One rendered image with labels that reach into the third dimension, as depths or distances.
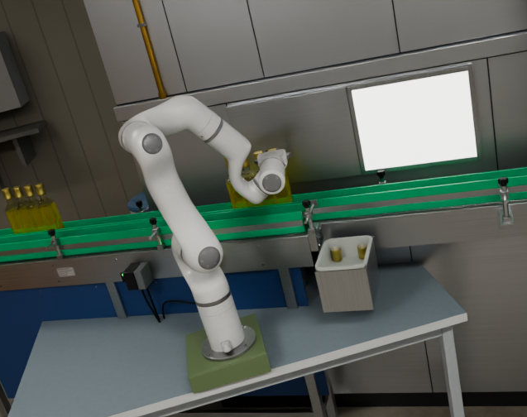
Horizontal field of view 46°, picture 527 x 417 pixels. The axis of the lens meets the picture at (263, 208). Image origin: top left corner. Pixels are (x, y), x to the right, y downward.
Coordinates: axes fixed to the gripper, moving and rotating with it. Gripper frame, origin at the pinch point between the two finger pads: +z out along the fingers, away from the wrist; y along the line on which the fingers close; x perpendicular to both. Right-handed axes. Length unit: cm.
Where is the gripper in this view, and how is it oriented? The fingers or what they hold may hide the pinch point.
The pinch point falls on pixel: (272, 154)
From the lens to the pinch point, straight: 226.4
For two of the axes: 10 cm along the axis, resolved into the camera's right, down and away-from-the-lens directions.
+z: 0.2, -3.7, 9.3
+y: -9.7, 2.0, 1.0
